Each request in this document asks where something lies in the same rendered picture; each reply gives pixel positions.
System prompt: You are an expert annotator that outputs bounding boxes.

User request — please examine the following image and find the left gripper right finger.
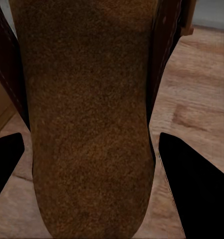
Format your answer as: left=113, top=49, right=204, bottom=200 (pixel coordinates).
left=159, top=132, right=224, bottom=239

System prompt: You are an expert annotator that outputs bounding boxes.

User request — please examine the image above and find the sandal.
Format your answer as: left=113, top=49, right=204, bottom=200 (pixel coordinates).
left=0, top=0, right=197, bottom=239

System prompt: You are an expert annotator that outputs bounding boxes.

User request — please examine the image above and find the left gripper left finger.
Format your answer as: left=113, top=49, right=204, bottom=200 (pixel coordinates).
left=0, top=132, right=25, bottom=193

